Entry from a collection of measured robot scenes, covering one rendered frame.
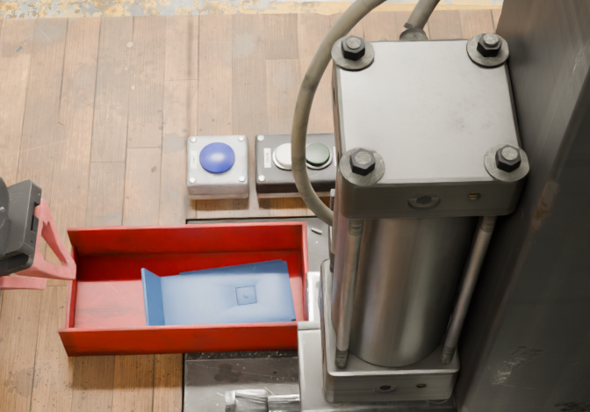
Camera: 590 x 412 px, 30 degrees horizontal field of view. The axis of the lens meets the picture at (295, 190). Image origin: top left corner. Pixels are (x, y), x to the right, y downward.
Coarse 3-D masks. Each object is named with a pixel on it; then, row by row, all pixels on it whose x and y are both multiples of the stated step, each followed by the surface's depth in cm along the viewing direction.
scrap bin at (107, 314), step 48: (96, 240) 116; (144, 240) 116; (192, 240) 117; (240, 240) 117; (288, 240) 118; (96, 288) 117; (96, 336) 109; (144, 336) 110; (192, 336) 110; (240, 336) 111; (288, 336) 111
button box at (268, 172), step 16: (256, 144) 124; (272, 144) 124; (256, 160) 123; (272, 160) 123; (256, 176) 122; (272, 176) 122; (288, 176) 122; (320, 176) 122; (256, 192) 123; (272, 192) 123; (288, 192) 123; (320, 192) 123
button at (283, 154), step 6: (282, 144) 123; (288, 144) 123; (276, 150) 123; (282, 150) 123; (288, 150) 123; (276, 156) 122; (282, 156) 122; (288, 156) 122; (282, 162) 122; (288, 162) 122
